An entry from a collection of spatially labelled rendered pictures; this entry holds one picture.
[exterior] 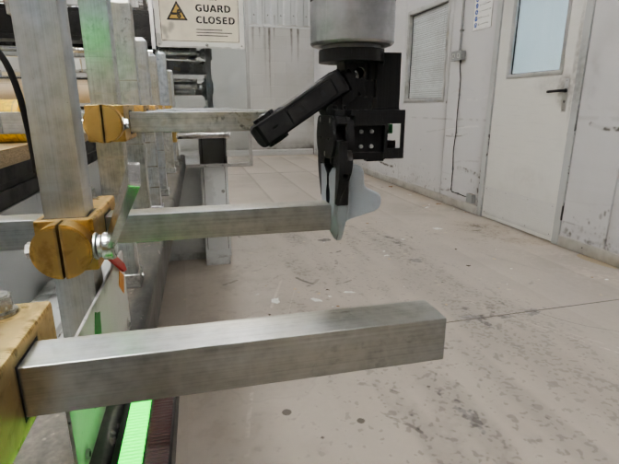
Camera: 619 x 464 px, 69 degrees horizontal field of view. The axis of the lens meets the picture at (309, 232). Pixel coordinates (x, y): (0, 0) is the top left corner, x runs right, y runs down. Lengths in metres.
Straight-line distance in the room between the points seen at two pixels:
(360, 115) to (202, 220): 0.20
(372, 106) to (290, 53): 8.92
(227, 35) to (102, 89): 2.09
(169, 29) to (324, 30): 2.29
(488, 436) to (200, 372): 1.38
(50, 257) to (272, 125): 0.24
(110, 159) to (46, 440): 0.39
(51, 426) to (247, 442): 1.06
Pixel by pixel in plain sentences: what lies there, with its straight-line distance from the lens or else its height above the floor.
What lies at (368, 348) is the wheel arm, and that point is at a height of 0.83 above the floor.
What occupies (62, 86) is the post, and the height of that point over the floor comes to 0.99.
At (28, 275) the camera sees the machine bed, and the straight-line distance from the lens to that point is 0.99.
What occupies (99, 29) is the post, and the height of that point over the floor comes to 1.07.
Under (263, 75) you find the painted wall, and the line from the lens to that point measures 9.29.
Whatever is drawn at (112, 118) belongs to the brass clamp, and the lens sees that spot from 0.67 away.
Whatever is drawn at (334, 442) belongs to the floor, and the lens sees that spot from 1.49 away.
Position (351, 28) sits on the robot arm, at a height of 1.04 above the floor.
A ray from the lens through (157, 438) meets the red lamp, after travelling 0.43.
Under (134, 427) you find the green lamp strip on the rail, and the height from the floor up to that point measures 0.70.
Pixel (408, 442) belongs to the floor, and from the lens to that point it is 1.52.
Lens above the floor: 0.97
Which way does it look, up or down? 16 degrees down
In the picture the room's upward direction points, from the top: straight up
